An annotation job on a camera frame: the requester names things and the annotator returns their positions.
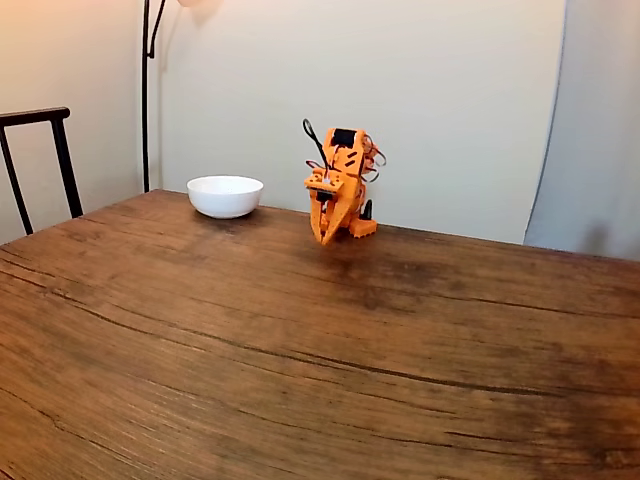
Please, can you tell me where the white bowl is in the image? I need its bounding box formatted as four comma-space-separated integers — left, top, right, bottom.
186, 174, 265, 220

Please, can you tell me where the black floor lamp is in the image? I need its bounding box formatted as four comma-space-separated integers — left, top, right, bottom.
141, 0, 224, 194

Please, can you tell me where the pale grey panel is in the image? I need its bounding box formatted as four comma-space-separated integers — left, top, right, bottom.
523, 0, 640, 262

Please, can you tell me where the black chair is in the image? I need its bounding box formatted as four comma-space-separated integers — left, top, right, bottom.
0, 106, 85, 236

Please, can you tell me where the orange camera mount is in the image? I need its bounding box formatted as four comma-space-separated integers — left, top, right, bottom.
304, 169, 347, 202

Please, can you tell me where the black camera cable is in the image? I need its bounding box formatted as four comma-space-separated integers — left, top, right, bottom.
301, 117, 329, 177

